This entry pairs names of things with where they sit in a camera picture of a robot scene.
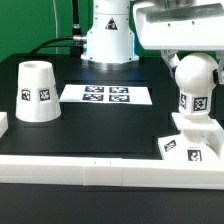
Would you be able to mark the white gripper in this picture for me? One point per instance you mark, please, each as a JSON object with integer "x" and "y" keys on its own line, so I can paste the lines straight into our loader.
{"x": 186, "y": 25}

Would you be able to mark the white lamp bulb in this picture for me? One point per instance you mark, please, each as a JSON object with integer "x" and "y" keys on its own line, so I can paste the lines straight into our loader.
{"x": 194, "y": 77}

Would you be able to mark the white lamp base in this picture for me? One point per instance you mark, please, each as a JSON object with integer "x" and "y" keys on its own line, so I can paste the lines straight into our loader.
{"x": 191, "y": 143}

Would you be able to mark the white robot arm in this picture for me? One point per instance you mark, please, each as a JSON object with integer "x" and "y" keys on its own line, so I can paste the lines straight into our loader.
{"x": 112, "y": 37}

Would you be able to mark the white lamp shade cone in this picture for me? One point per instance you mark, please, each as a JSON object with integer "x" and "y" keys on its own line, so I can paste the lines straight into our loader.
{"x": 37, "y": 99}

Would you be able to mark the white marker sheet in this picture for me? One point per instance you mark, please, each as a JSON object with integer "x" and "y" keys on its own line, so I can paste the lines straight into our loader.
{"x": 106, "y": 94}

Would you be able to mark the white left fence block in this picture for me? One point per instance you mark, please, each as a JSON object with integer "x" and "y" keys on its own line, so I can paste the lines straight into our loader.
{"x": 3, "y": 123}

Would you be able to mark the white right fence wall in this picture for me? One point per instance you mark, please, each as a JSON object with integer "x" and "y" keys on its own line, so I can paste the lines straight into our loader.
{"x": 215, "y": 137}

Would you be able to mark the white fence wall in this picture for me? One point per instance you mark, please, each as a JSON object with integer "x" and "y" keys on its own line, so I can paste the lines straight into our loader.
{"x": 119, "y": 172}
{"x": 215, "y": 137}

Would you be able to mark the white front fence wall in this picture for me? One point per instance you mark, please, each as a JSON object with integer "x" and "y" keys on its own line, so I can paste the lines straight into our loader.
{"x": 119, "y": 172}

